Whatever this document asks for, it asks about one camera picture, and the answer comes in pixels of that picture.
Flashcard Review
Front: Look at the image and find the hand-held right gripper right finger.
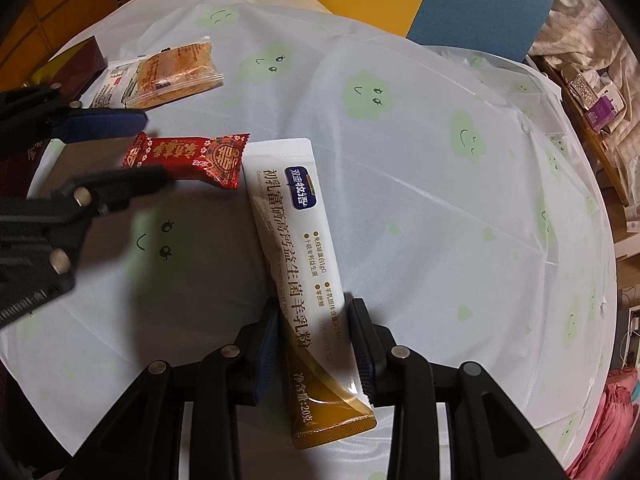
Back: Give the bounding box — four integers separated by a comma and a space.
347, 297, 571, 480

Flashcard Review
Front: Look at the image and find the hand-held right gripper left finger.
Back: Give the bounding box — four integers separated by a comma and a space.
65, 297, 283, 480

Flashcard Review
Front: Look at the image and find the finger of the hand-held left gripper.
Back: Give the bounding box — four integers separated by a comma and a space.
0, 166, 169, 286
0, 85, 148, 161

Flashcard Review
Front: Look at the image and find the white and red snack packet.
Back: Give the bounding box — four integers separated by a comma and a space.
90, 57, 143, 110

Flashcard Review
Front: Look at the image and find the dark red box gold inside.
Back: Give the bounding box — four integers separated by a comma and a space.
0, 36, 108, 201

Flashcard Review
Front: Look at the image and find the red candy packet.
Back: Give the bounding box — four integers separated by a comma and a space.
121, 131, 251, 191

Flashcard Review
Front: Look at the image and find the brown cake packet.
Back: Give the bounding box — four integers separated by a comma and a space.
125, 42, 224, 109

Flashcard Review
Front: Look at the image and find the long white and gold sachet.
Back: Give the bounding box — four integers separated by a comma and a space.
241, 137, 377, 451

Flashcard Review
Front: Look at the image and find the pink cloth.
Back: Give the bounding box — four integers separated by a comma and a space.
567, 366, 640, 478

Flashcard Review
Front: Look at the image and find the wooden side table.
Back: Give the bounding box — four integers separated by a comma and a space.
537, 52, 632, 206

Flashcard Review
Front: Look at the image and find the small purple box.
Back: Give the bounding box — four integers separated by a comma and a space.
586, 95, 618, 133

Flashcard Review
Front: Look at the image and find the beige patterned box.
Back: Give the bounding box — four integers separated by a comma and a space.
562, 65, 601, 111

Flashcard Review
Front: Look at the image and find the grey yellow blue chair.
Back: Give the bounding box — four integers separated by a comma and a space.
297, 0, 556, 63

